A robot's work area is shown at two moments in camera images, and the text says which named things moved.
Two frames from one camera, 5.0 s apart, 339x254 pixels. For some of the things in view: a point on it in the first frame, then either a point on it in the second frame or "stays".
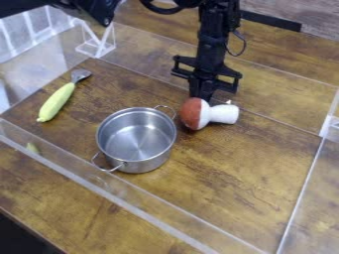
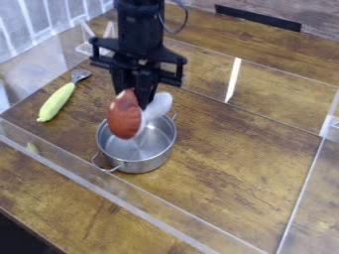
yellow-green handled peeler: x=60 y=95 stays
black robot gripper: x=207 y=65 to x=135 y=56
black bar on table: x=271 y=20 stays
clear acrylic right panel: x=312 y=232 stays
